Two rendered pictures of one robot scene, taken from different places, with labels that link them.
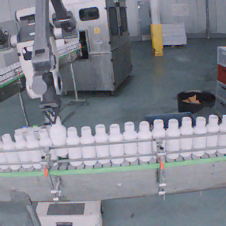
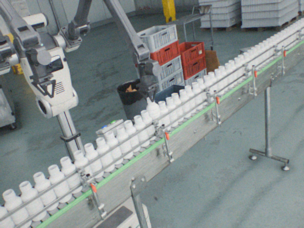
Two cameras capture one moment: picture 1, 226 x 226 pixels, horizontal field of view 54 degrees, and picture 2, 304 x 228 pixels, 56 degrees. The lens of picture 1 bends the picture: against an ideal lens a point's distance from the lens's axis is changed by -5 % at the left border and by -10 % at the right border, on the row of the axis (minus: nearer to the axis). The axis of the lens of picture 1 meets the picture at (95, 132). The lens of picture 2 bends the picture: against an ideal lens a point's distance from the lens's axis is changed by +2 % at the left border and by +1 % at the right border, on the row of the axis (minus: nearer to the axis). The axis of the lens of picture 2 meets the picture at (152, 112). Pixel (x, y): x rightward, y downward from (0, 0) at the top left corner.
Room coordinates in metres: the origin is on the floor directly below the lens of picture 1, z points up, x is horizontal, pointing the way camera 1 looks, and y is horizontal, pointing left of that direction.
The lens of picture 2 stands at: (-0.04, 1.15, 1.77)
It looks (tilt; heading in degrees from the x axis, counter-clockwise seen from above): 25 degrees down; 313
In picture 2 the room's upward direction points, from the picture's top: 12 degrees counter-clockwise
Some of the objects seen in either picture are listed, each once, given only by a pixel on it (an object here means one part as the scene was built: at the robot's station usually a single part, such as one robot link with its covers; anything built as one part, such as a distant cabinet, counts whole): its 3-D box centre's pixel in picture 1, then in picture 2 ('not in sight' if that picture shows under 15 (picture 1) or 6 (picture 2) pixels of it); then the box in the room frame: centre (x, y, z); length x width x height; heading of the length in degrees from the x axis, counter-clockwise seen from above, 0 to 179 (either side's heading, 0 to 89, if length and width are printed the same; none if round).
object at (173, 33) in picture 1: (169, 34); not in sight; (10.04, -3.74, 0.50); 1.24 x 1.03 x 1.00; 85
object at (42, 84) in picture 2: not in sight; (47, 87); (1.06, 0.57, 1.44); 0.07 x 0.07 x 0.09; 83
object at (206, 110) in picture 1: (195, 122); (140, 108); (2.32, -1.17, 0.32); 0.45 x 0.45 x 0.64
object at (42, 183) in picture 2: not in sight; (45, 191); (0.96, 0.79, 1.08); 0.06 x 0.06 x 0.17
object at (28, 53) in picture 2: not in sight; (34, 56); (1.08, 0.57, 1.57); 0.07 x 0.06 x 0.07; 173
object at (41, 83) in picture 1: (42, 73); (148, 62); (0.85, 0.16, 1.41); 0.12 x 0.09 x 0.12; 172
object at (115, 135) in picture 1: (116, 144); (184, 103); (0.84, -0.08, 1.08); 0.06 x 0.06 x 0.17
